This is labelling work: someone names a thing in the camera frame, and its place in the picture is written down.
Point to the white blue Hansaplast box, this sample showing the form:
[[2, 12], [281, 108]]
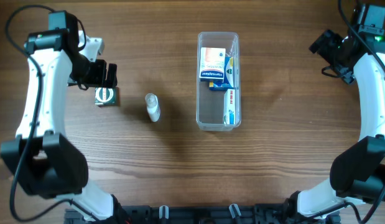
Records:
[[212, 64]]

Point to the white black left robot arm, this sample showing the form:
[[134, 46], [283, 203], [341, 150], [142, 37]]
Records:
[[41, 158]]

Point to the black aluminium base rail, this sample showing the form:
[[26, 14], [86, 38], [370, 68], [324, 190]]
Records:
[[257, 214]]

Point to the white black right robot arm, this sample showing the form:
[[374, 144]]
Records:
[[357, 176]]

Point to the white glue bottle clear cap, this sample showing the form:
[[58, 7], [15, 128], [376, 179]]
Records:
[[153, 108]]

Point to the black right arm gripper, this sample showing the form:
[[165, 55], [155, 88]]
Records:
[[330, 43]]

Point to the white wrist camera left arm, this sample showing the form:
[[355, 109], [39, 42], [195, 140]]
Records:
[[94, 46]]

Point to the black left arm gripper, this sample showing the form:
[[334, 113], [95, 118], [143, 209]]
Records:
[[104, 73]]

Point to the blue yellow medicine box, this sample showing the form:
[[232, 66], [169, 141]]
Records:
[[228, 82]]

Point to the green white round-logo box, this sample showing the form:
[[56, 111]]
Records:
[[106, 96]]

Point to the clear plastic container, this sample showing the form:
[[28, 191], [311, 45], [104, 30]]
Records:
[[210, 104]]

